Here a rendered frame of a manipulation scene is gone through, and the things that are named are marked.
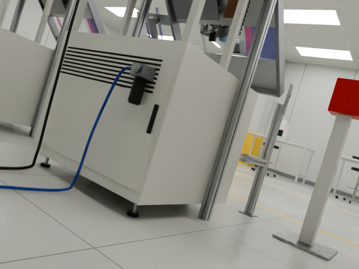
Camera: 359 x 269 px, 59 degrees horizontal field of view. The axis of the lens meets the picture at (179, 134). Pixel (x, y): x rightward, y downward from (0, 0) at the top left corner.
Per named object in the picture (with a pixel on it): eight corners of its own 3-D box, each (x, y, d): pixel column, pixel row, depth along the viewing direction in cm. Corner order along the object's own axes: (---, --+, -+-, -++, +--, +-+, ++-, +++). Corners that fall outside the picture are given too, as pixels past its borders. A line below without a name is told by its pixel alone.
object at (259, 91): (184, 80, 219) (190, 75, 223) (276, 96, 180) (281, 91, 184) (184, 78, 218) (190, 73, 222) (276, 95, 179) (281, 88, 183)
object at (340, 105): (287, 231, 164) (332, 86, 163) (336, 253, 150) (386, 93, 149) (271, 236, 144) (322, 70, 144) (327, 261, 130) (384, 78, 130)
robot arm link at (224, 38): (217, 37, 236) (217, 22, 230) (231, 39, 231) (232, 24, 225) (212, 40, 231) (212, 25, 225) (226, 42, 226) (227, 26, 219)
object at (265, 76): (186, 77, 219) (188, 74, 221) (278, 93, 181) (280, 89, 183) (180, 50, 208) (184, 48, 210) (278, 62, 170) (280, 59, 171)
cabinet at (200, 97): (125, 171, 198) (155, 74, 197) (222, 214, 157) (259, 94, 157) (26, 160, 145) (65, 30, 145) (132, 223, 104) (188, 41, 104)
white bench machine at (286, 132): (269, 137, 755) (275, 119, 755) (288, 143, 733) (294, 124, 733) (265, 135, 723) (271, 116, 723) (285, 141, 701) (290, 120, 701)
